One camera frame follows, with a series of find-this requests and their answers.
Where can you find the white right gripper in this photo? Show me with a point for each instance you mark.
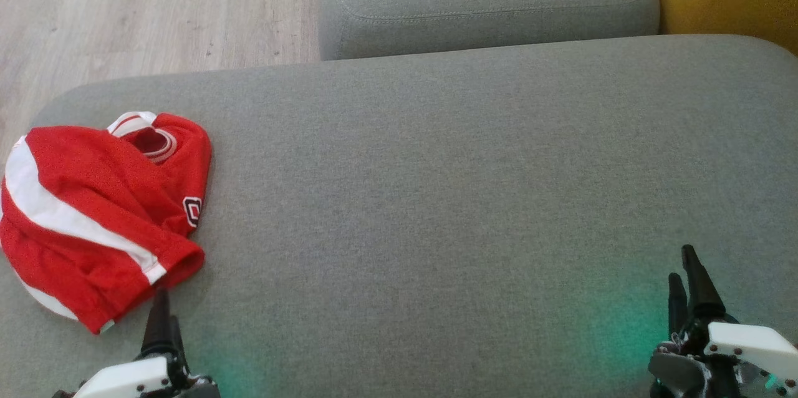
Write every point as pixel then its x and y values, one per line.
pixel 748 345

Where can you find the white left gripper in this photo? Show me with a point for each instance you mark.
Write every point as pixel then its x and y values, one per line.
pixel 134 379

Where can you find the red shorts with white stripe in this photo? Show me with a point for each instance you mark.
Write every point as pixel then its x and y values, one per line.
pixel 81 261

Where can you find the red jersey with white trim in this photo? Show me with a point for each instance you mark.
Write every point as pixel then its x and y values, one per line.
pixel 184 158

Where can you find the large grey sofa seat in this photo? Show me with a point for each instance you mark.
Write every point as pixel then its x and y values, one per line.
pixel 436 198

